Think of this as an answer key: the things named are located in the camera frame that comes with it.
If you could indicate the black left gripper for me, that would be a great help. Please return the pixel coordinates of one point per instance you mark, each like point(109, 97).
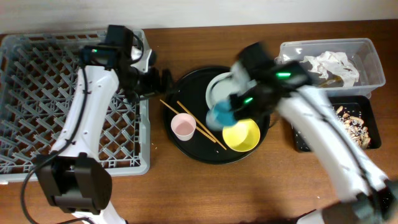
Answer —
point(154, 86)

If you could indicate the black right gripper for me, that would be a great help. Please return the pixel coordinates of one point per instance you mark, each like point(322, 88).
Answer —
point(233, 99)

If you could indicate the yellow bowl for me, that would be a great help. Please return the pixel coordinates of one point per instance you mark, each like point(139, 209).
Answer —
point(243, 136)

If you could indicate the blue cup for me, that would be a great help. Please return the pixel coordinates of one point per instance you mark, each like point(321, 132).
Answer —
point(220, 116)

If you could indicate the pale green plate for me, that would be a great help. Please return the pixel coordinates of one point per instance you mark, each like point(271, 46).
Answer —
point(223, 85)

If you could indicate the pink cup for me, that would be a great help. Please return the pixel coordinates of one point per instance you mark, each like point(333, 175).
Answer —
point(183, 125)

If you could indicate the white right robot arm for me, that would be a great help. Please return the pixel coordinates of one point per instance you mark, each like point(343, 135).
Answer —
point(366, 195)

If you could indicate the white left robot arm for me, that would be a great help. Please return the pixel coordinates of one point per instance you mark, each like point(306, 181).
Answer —
point(70, 175)

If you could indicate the grey dishwasher rack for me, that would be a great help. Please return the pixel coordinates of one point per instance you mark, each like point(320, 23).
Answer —
point(38, 79)

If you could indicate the wooden chopstick right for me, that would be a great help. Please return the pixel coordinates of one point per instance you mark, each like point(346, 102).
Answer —
point(202, 125)

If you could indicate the wooden chopstick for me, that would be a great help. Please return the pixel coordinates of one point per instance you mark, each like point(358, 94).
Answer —
point(198, 129)
point(202, 125)

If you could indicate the round black tray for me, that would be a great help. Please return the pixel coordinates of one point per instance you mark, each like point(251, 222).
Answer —
point(190, 91)

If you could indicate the wooden chopstick left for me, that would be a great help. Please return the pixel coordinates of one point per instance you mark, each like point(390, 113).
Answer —
point(198, 129)

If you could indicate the crumpled white paper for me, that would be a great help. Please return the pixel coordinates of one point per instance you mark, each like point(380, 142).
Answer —
point(335, 63)

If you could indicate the clear plastic bin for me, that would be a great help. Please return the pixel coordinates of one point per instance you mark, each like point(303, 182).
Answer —
point(361, 53)

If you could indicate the food scraps pile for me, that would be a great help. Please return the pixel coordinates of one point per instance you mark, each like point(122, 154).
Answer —
point(354, 126)

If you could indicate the black rectangular tray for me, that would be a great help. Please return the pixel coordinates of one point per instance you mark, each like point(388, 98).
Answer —
point(360, 104)

